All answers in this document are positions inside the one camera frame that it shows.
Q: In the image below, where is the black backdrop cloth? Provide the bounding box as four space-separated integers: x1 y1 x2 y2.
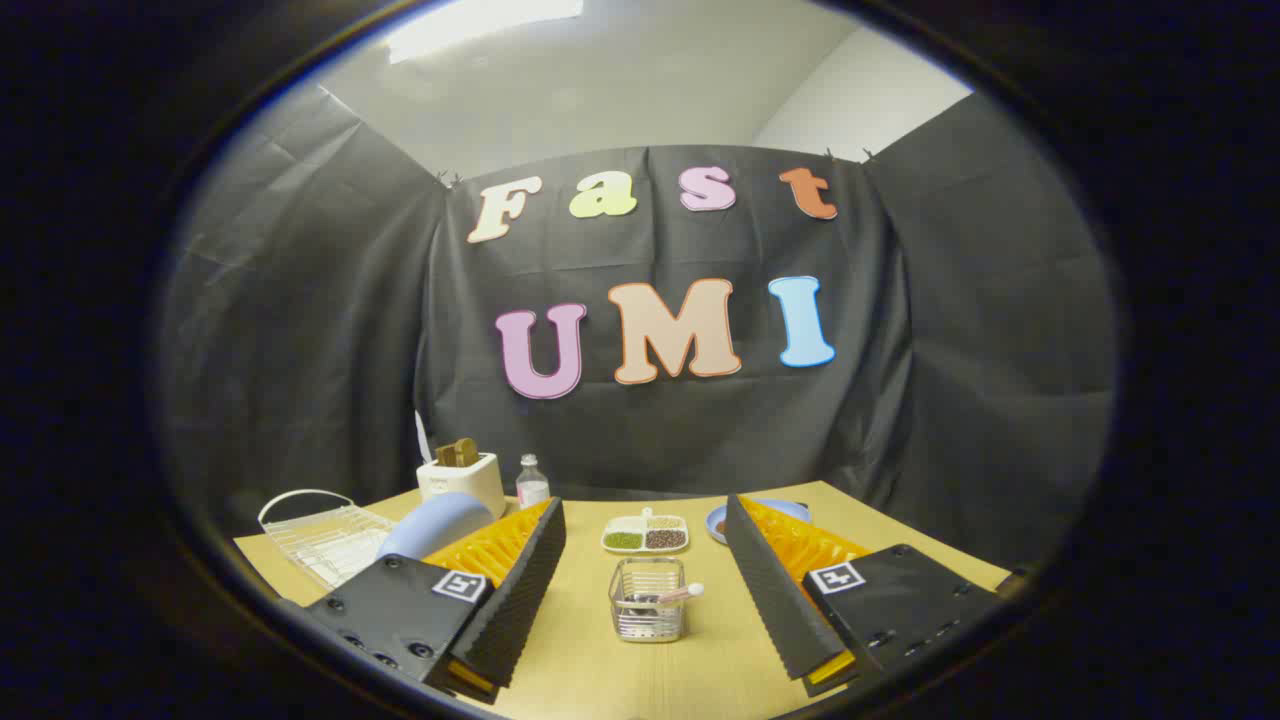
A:
158 85 1118 573

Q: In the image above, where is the pink spoon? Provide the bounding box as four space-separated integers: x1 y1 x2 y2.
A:
628 583 705 608

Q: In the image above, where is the clear plastic basket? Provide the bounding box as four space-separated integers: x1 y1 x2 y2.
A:
608 557 688 644

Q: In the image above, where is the white toaster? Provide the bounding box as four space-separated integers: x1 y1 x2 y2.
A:
417 452 507 519

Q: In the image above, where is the clear bottle with pink label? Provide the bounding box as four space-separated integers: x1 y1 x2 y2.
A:
516 454 552 510

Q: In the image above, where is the pale blue plate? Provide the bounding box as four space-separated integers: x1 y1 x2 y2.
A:
376 492 494 562

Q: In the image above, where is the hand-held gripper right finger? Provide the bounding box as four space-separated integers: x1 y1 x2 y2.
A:
724 493 1006 699

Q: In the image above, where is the blue bowl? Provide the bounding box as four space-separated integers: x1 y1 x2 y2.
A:
705 498 812 547

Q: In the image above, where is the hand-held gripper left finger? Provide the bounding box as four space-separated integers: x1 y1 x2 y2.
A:
305 497 568 704

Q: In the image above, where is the white divided tray with beans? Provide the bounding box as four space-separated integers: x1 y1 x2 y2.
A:
601 508 691 555

